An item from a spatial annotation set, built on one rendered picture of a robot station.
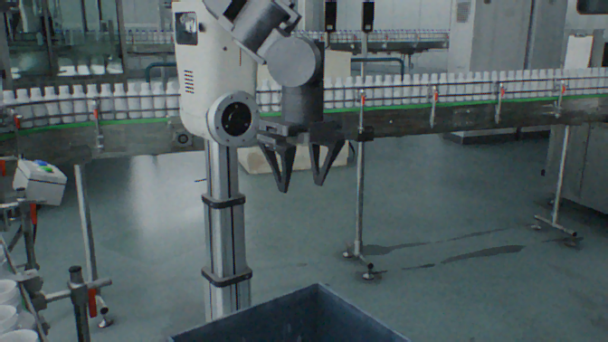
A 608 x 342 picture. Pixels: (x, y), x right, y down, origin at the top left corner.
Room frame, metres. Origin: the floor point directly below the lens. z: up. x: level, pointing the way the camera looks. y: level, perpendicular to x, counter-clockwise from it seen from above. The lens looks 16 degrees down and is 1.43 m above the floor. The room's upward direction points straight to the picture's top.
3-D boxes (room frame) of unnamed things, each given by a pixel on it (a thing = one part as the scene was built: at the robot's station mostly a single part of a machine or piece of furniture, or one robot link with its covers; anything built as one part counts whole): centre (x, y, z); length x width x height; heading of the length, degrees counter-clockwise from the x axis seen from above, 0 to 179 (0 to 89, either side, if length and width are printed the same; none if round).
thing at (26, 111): (2.22, 1.23, 1.08); 0.06 x 0.06 x 0.17
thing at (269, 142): (0.68, 0.02, 1.26); 0.07 x 0.07 x 0.09; 37
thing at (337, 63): (5.36, 0.16, 0.59); 1.10 x 0.62 x 1.18; 109
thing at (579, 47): (3.88, -2.00, 1.22); 0.23 x 0.04 x 0.32; 19
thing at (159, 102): (2.52, 0.73, 1.08); 0.06 x 0.06 x 0.17
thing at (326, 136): (0.70, -0.01, 1.26); 0.07 x 0.07 x 0.09; 37
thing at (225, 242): (1.47, 0.25, 0.74); 0.11 x 0.11 x 0.40; 37
